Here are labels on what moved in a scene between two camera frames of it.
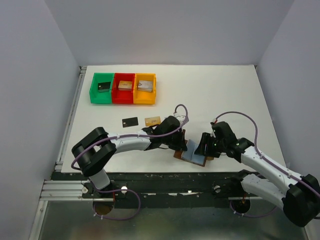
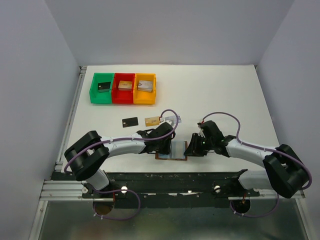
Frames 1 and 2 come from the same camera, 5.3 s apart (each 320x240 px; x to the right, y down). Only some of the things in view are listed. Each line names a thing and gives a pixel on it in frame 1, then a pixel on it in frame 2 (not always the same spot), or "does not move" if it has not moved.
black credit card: x=130 y=122 does not move
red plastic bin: x=122 y=89 does not move
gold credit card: x=152 y=120 does not move
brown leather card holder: x=188 y=153 to x=178 y=151
